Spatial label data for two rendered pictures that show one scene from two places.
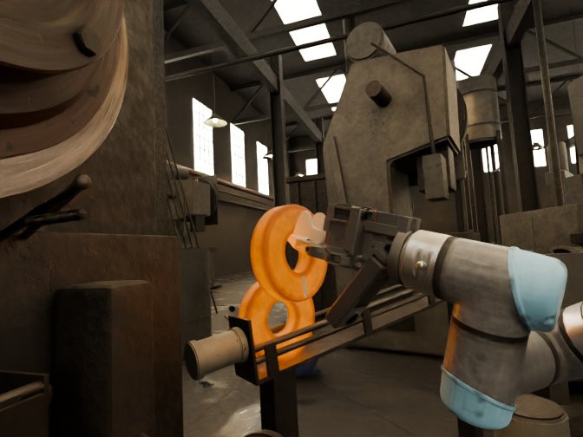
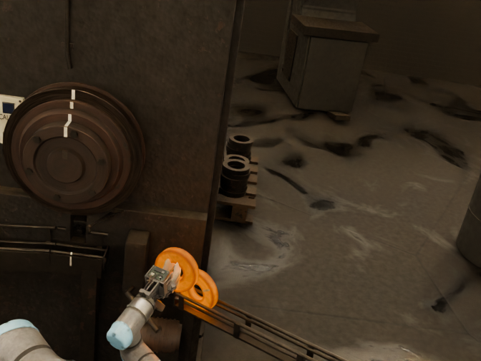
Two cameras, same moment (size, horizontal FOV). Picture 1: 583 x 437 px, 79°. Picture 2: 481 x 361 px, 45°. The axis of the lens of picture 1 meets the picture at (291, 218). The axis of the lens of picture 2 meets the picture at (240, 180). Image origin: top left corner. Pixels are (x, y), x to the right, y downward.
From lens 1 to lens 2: 197 cm
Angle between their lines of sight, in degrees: 74
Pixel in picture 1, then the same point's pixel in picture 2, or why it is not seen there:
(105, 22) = (99, 184)
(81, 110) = (112, 193)
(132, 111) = (196, 151)
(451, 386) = not seen: hidden behind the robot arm
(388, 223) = (149, 288)
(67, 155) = (112, 203)
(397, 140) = not seen: outside the picture
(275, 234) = (161, 259)
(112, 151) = (180, 172)
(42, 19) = (83, 188)
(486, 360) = not seen: hidden behind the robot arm
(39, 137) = (98, 203)
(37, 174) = (102, 208)
